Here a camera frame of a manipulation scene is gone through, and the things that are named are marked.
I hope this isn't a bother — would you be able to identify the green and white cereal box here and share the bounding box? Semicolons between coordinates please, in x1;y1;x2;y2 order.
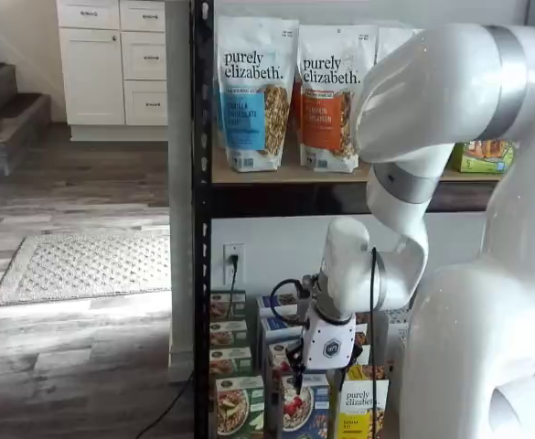
209;319;250;351
209;347;254;380
215;375;266;439
209;290;248;322

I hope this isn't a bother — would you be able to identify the blue and white cereal box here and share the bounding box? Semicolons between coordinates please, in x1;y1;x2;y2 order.
260;315;305;348
266;340;305;381
278;373;332;439
256;294;303;321

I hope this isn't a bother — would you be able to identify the orange label granola pouch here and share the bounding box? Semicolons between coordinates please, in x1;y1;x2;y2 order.
291;81;303;148
296;23;379;174

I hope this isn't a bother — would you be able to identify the black hanging arm cable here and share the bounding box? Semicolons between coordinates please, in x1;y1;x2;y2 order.
368;248;381;415

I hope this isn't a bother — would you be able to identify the black looped gripper cable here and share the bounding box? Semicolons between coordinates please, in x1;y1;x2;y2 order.
269;276;313;328

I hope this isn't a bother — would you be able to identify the blue label granola pouch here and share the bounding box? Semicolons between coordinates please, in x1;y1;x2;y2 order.
215;16;301;174
211;86;227;150

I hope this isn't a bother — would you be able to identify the carpeted staircase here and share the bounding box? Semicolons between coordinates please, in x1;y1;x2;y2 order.
0;31;53;188

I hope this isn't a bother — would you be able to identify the particle board shelf panel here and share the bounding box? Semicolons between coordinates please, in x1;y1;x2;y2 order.
211;145;506;185

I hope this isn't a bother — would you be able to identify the green Bobo's apple pie box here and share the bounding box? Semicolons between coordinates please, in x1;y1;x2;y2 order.
446;139;516;175

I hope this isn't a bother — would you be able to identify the black power cable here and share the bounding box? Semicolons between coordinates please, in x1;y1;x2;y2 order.
134;253;241;439

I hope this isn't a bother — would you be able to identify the white drawer cabinet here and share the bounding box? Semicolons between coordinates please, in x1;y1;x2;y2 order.
56;0;170;142

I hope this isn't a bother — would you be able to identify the white wall outlet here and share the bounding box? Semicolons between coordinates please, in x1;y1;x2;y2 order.
223;242;246;285

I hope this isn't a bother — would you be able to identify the wooden shelf with black frame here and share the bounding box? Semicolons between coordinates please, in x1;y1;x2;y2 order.
188;0;501;439

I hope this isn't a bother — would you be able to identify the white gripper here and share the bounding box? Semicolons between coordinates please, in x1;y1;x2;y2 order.
286;306;358;395

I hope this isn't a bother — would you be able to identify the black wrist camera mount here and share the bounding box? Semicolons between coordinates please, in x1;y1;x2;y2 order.
294;273;321;316

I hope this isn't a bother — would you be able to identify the red label granola pouch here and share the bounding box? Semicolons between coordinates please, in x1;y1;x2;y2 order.
376;26;426;65

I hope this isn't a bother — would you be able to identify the beige woven rug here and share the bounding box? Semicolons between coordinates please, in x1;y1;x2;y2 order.
0;232;172;307

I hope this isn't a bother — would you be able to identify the yellow purely elizabeth box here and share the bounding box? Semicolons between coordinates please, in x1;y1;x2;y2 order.
337;364;391;439
352;323;372;367

